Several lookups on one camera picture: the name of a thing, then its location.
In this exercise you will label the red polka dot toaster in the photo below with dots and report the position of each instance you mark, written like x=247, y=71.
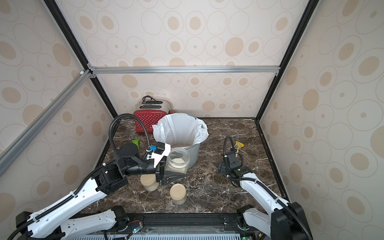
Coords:
x=150, y=111

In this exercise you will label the left side aluminium rail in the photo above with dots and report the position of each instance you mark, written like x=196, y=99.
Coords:
x=27, y=136

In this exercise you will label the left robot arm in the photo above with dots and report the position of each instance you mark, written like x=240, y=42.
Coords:
x=102, y=181

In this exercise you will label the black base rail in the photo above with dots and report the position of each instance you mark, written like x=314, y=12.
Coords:
x=154, y=227

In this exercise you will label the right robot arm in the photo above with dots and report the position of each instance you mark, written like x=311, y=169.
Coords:
x=264, y=198

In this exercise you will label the glass rice jar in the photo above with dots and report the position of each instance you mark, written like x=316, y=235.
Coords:
x=178, y=194
x=149, y=182
x=178, y=161

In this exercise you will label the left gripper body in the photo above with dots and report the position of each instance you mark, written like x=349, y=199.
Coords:
x=148, y=167

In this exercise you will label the horizontal aluminium rail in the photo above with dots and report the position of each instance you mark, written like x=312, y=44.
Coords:
x=179, y=70

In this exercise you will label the yellow snack packet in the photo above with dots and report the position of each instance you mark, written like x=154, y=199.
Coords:
x=238, y=146

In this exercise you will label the white plastic bin liner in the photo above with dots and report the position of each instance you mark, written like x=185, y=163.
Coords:
x=180, y=129

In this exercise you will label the green snack packet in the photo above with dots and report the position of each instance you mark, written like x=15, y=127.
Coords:
x=136, y=142

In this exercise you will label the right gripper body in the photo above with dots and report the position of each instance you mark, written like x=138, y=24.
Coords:
x=229, y=159

